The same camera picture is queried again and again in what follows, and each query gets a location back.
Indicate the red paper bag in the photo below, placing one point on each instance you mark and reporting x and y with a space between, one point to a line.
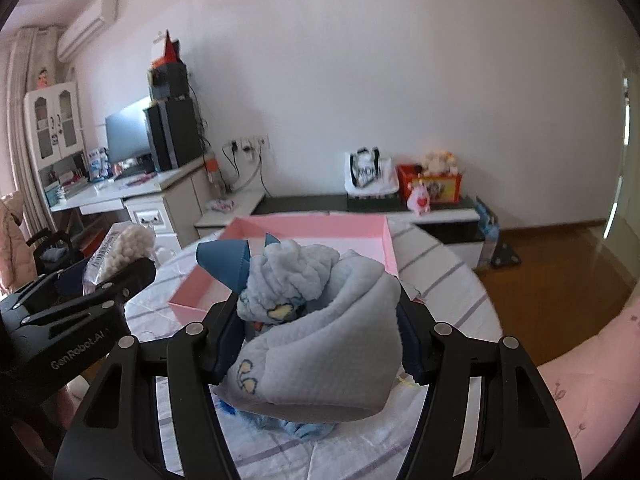
171 50

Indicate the white air conditioner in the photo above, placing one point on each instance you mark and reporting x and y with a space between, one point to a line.
85 30

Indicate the pink padded jacket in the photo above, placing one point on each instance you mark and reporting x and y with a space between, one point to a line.
15 245

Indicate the black keyboard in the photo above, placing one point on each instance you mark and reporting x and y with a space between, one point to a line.
135 171

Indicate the pink pens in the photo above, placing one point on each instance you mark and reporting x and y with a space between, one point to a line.
135 180

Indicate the white striped quilt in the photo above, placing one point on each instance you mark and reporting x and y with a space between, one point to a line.
450 285

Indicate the beige curtain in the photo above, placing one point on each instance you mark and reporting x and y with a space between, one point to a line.
20 110

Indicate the black office chair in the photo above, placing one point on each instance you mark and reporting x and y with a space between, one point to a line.
50 255

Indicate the cream plush toy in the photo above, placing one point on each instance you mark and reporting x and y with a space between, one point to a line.
440 162

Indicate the white door frame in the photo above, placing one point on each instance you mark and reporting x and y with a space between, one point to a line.
616 160

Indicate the pink packet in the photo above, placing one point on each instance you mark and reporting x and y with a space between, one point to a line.
222 205

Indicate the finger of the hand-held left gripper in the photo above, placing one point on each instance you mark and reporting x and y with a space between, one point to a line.
135 272
35 290

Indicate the white desk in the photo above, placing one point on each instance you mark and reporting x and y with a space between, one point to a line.
150 190

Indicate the black speaker box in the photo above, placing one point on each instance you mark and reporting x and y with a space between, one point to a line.
170 82

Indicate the stack of books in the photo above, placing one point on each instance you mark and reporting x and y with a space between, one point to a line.
65 191

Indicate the pink printed quilted fabric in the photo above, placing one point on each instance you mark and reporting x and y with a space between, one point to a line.
585 385

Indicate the wall power outlets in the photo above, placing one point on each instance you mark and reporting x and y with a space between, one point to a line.
247 142

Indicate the black computer tower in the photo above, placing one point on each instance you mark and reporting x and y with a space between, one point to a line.
172 135

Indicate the light blue fleece baby garment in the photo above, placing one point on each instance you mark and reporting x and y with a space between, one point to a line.
325 340

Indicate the small doll figure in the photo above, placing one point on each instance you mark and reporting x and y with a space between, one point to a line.
44 79

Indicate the orange capped bottle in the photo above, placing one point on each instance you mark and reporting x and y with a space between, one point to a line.
215 175

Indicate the clear bag of cotton balls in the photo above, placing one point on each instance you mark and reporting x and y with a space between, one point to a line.
125 245

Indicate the light blue white baby cloth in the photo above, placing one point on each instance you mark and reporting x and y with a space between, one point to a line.
290 427

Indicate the white glass-door cabinet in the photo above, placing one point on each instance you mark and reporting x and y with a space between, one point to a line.
52 120

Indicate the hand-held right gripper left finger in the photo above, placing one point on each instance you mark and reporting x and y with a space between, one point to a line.
231 340

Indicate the black white low cabinet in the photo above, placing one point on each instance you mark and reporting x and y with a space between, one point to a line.
310 203

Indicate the pink plush toy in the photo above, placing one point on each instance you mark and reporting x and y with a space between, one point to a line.
420 201

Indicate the pink bed cover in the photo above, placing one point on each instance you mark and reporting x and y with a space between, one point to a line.
70 395

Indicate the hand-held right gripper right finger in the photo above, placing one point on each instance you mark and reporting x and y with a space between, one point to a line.
407 340

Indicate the black metal stand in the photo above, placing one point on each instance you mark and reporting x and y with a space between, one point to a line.
506 256

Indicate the black computer monitor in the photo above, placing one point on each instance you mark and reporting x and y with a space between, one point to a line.
127 132

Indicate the red toy box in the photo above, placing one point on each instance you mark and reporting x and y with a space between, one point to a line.
440 187

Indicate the white tote bag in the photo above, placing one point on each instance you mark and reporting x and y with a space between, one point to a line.
372 172

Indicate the pink tray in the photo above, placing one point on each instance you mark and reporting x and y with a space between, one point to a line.
310 235

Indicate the blue white packets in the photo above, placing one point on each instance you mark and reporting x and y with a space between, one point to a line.
98 165

